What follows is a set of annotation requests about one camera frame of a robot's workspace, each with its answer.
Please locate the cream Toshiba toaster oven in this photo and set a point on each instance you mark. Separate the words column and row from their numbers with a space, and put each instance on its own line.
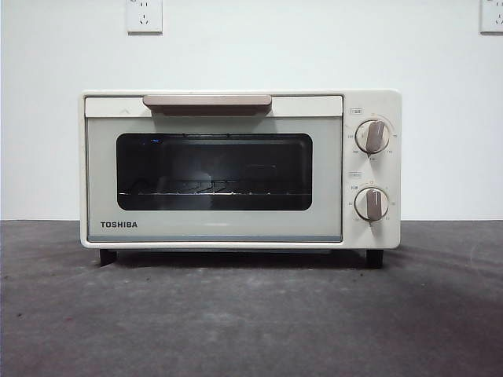
column 373, row 102

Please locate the cream oven knob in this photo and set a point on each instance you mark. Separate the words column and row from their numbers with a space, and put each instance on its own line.
column 373, row 136
column 371, row 204

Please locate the white wall socket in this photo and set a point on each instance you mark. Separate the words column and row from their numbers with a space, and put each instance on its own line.
column 144, row 19
column 493, row 17

